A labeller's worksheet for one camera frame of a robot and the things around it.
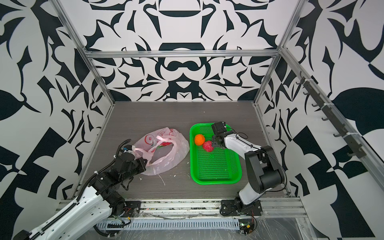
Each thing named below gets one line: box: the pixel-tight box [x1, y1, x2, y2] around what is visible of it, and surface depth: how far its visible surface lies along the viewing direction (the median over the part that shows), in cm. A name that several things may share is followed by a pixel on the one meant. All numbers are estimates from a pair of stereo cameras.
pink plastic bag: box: [133, 127, 190, 176], surface depth 86 cm
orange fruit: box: [194, 134, 206, 146], surface depth 95 cm
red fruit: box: [203, 140, 214, 152], surface depth 91 cm
